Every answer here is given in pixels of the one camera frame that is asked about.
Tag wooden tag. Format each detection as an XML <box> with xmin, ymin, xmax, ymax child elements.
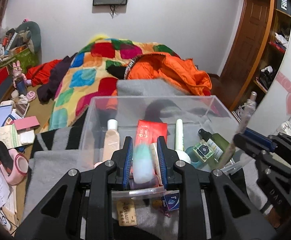
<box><xmin>116</xmin><ymin>199</ymin><xmax>137</xmax><ymax>226</ymax></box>

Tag clear slim spray bottle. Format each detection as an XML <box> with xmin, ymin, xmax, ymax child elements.
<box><xmin>217</xmin><ymin>92</ymin><xmax>257</xmax><ymax>169</ymax></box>

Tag clear plastic storage box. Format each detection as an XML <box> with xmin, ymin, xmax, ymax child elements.
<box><xmin>76</xmin><ymin>94</ymin><xmax>249</xmax><ymax>201</ymax></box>

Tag grey neck pillow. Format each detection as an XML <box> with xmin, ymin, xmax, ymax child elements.
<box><xmin>16</xmin><ymin>21</ymin><xmax>41</xmax><ymax>54</ymax></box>

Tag pink headphones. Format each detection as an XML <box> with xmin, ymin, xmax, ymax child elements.
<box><xmin>0</xmin><ymin>141</ymin><xmax>28</xmax><ymax>186</ymax></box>

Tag red foil pouch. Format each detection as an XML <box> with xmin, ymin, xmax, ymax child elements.
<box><xmin>135</xmin><ymin>120</ymin><xmax>168</xmax><ymax>146</ymax></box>

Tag orange puffer jacket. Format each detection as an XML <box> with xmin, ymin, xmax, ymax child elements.
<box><xmin>106</xmin><ymin>53</ymin><xmax>212</xmax><ymax>96</ymax></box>

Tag beige cosmetic tube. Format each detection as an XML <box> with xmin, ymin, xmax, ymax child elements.
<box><xmin>102</xmin><ymin>119</ymin><xmax>120</xmax><ymax>161</ymax></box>

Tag green cardboard box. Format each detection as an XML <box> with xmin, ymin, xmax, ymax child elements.
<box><xmin>0</xmin><ymin>48</ymin><xmax>39</xmax><ymax>74</ymax></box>

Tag grey black blanket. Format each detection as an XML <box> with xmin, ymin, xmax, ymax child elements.
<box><xmin>22</xmin><ymin>78</ymin><xmax>269</xmax><ymax>240</ymax></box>

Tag colourful checkered quilt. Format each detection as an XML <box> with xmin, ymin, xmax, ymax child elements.
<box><xmin>41</xmin><ymin>38</ymin><xmax>177</xmax><ymax>132</ymax></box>

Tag wooden shelf unit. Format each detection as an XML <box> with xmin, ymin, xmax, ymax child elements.
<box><xmin>233</xmin><ymin>0</ymin><xmax>291</xmax><ymax>111</ymax></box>

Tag purple cylindrical bottle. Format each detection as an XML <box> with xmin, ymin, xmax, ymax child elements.
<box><xmin>129</xmin><ymin>175</ymin><xmax>160</xmax><ymax>190</ymax></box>

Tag dark green spray bottle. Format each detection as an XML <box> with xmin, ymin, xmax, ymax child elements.
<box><xmin>198</xmin><ymin>128</ymin><xmax>230</xmax><ymax>167</ymax></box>

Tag white pen-like tube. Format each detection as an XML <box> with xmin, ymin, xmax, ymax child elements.
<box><xmin>175</xmin><ymin>119</ymin><xmax>191</xmax><ymax>164</ymax></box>

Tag mint green tube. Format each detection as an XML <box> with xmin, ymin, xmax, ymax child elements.
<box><xmin>132</xmin><ymin>144</ymin><xmax>155</xmax><ymax>184</ymax></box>

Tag pink charm trinket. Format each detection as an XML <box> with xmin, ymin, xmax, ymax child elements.
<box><xmin>152</xmin><ymin>199</ymin><xmax>172</xmax><ymax>218</ymax></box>

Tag pink bunny figure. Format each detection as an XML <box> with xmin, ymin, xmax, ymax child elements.
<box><xmin>13</xmin><ymin>61</ymin><xmax>32</xmax><ymax>96</ymax></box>

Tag dark purple garment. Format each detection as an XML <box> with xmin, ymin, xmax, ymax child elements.
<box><xmin>37</xmin><ymin>53</ymin><xmax>77</xmax><ymax>103</ymax></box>

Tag pink flat box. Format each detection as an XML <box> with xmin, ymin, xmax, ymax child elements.
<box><xmin>14</xmin><ymin>116</ymin><xmax>40</xmax><ymax>131</ymax></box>

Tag teal tape roll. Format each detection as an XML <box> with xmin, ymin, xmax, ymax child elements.
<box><xmin>185</xmin><ymin>146</ymin><xmax>203</xmax><ymax>169</ymax></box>

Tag red garment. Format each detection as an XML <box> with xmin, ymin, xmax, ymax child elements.
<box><xmin>26</xmin><ymin>60</ymin><xmax>61</xmax><ymax>87</ymax></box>

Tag wooden door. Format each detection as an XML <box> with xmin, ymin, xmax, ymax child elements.
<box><xmin>216</xmin><ymin>0</ymin><xmax>273</xmax><ymax>111</ymax></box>

